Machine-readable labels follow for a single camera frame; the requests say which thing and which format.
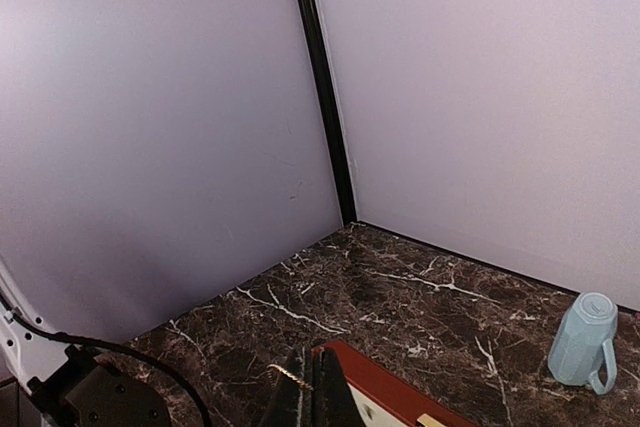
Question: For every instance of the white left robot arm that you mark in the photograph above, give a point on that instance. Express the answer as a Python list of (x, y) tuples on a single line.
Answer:
[(26, 353)]

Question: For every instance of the light blue faceted mug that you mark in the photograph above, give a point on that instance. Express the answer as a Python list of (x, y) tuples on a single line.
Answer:
[(583, 352)]

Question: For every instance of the red jewelry box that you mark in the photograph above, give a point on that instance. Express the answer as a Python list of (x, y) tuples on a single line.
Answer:
[(384, 399)]

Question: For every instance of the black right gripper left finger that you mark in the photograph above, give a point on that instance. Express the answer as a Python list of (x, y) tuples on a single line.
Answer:
[(290, 404)]

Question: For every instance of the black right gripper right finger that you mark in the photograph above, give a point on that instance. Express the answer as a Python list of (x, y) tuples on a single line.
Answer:
[(333, 404)]

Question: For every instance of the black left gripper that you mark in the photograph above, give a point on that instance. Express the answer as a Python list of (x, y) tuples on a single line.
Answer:
[(85, 392)]

